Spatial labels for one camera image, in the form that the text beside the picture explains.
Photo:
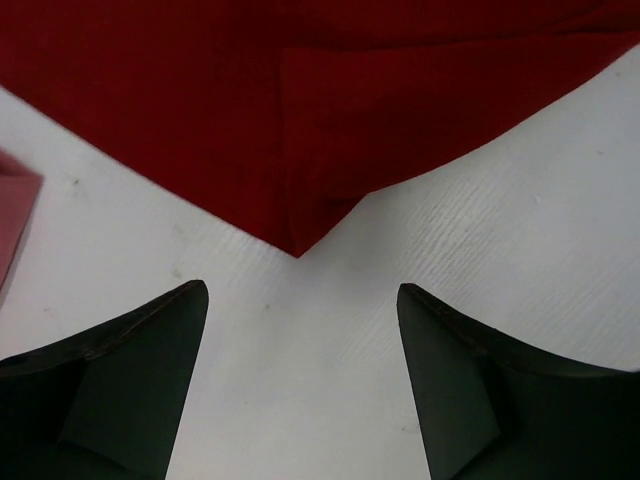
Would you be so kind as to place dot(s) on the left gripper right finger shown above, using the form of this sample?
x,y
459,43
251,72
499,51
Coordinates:
x,y
493,407

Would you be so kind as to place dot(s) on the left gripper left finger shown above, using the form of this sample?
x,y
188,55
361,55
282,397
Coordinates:
x,y
105,403

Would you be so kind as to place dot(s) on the dark red t-shirt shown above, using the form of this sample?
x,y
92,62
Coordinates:
x,y
280,116

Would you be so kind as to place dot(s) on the folded salmon pink t-shirt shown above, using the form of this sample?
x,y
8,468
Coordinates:
x,y
20,187

